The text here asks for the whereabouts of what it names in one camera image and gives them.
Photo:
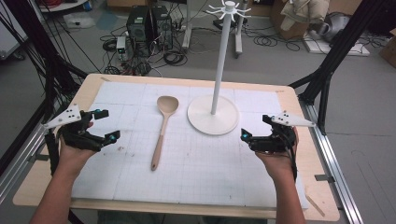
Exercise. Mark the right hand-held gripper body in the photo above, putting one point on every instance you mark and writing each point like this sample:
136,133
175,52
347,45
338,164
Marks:
280,141

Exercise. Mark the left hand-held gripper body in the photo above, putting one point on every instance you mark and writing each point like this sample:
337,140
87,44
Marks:
70,116

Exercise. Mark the white hook rack stand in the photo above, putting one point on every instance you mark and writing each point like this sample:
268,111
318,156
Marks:
213,119

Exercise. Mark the wooden spoon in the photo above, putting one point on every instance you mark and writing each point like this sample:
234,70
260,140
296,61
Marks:
166,107

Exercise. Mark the person's right hand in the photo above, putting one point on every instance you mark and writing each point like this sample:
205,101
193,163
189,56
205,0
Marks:
278,165

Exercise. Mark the person's left hand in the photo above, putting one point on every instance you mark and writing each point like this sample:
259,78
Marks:
70,158

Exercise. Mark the white grid mat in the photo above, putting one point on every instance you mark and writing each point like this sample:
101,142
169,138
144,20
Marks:
193,168

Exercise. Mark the small grey power supply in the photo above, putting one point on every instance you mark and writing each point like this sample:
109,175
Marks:
121,46

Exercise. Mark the thin wooden stick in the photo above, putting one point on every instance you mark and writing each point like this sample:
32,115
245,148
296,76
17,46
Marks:
315,205

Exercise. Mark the white stand leg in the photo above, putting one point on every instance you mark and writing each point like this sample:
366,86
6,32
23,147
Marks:
187,28
238,37

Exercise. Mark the black computer tower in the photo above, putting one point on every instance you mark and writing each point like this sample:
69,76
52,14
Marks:
162,26
138,29

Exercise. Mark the large cardboard box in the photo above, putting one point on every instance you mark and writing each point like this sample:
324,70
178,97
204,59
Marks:
291,28

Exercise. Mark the flat white board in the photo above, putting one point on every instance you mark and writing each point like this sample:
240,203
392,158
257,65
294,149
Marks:
336,48

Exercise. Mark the beige cloth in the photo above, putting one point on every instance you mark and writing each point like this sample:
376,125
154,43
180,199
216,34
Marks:
306,12

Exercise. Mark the grey bag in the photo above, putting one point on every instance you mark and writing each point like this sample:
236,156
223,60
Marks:
334,26

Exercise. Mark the small cardboard box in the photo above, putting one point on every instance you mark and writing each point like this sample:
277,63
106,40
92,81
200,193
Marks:
389,48

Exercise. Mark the aluminium frame rail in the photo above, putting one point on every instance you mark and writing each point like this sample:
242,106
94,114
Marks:
330,168
18,171

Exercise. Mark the small metal bracket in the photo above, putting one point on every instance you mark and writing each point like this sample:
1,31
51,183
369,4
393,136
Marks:
323,178

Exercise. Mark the black frame strut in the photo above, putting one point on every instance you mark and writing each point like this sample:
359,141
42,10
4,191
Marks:
336,53
34,46

